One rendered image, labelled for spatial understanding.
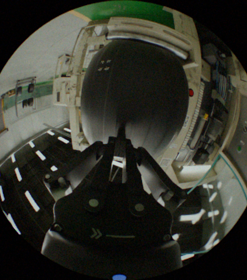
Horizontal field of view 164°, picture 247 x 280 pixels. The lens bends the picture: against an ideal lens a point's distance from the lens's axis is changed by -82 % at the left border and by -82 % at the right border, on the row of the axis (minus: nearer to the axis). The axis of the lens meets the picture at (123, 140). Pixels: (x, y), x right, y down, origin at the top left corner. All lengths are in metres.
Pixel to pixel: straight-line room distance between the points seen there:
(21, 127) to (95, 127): 11.56
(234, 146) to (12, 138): 12.30
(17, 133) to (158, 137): 11.77
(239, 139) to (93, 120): 0.63
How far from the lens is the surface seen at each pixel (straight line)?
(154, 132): 0.22
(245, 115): 0.59
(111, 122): 0.20
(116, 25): 0.43
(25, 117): 11.57
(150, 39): 0.41
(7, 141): 11.89
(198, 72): 0.59
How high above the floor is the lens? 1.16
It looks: 30 degrees up
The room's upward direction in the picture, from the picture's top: 170 degrees counter-clockwise
